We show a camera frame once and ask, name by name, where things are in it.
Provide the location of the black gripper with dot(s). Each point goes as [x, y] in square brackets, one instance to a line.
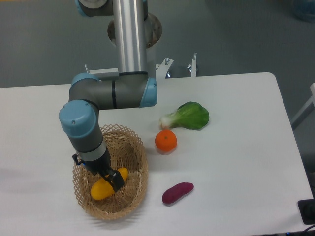
[102, 166]

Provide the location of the yellow mango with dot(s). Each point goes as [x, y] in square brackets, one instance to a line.
[102, 191]

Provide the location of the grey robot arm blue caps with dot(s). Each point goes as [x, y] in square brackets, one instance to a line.
[131, 88]

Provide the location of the woven wicker basket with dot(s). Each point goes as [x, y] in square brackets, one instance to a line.
[127, 151]

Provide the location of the purple sweet potato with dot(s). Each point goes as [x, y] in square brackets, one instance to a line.
[176, 192]

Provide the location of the orange tangerine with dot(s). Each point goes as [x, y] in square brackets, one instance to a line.
[166, 140]

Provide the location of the green bok choy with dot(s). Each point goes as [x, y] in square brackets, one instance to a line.
[191, 115]

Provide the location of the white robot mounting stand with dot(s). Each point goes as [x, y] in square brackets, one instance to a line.
[153, 33]

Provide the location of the black device at table edge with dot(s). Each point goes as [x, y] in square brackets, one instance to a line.
[307, 211]

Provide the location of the white frame at right edge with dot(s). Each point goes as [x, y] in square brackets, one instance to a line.
[305, 110]

